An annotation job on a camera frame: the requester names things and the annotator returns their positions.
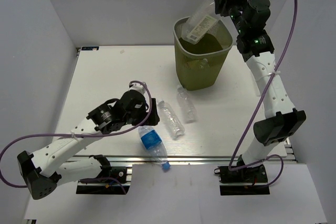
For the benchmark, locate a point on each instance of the clear crumpled bottle centre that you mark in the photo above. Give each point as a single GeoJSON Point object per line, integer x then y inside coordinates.
{"type": "Point", "coordinates": [187, 107]}

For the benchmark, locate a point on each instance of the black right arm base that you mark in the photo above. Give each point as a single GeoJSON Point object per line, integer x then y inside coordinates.
{"type": "Point", "coordinates": [243, 182]}

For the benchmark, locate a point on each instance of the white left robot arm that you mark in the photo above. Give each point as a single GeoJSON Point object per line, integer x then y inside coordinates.
{"type": "Point", "coordinates": [46, 169]}

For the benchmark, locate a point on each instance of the square bottle yellow label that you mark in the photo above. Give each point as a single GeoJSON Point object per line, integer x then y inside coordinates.
{"type": "Point", "coordinates": [200, 22]}

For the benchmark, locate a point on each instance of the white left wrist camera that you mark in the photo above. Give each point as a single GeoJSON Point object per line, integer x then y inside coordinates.
{"type": "Point", "coordinates": [139, 87]}

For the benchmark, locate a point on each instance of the olive green mesh bin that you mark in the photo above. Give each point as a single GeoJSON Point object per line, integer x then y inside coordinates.
{"type": "Point", "coordinates": [214, 46]}

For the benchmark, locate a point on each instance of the blue label water bottle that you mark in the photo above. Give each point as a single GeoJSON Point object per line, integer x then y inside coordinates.
{"type": "Point", "coordinates": [154, 146]}

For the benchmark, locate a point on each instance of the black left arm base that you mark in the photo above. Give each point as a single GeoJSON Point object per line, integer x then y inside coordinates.
{"type": "Point", "coordinates": [118, 183]}

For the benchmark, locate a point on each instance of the clear bottle white cap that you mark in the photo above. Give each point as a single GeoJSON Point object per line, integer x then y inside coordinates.
{"type": "Point", "coordinates": [197, 64]}

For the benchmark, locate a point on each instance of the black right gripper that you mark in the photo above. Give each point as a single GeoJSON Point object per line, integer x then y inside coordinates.
{"type": "Point", "coordinates": [221, 5]}

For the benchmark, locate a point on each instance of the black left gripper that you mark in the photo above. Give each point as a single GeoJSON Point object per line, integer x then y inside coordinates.
{"type": "Point", "coordinates": [153, 118]}

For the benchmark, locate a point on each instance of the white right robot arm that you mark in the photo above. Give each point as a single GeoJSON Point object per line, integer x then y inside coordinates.
{"type": "Point", "coordinates": [275, 118]}

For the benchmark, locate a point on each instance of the left blue table sticker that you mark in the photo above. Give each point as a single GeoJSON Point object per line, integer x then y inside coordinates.
{"type": "Point", "coordinates": [89, 48]}

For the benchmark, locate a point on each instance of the aluminium table front rail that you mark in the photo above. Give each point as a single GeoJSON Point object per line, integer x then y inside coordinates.
{"type": "Point", "coordinates": [288, 158]}

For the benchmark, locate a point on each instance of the clear crumpled bottle centre-left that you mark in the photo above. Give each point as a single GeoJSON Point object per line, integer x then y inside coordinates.
{"type": "Point", "coordinates": [170, 120]}

